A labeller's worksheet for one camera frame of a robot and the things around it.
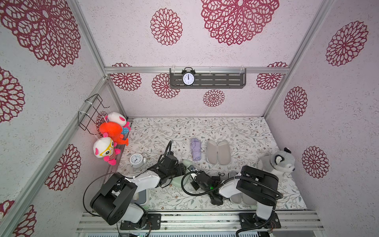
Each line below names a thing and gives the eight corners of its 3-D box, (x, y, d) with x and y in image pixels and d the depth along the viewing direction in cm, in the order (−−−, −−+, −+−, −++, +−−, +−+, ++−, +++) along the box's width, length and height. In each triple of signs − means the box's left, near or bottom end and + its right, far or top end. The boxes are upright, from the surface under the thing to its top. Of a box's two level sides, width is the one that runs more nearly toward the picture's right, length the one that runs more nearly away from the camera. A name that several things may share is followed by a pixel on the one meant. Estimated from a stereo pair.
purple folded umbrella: (190, 161, 98) (190, 158, 94) (190, 142, 108) (190, 138, 104) (201, 161, 98) (202, 158, 94) (200, 142, 108) (200, 138, 104)
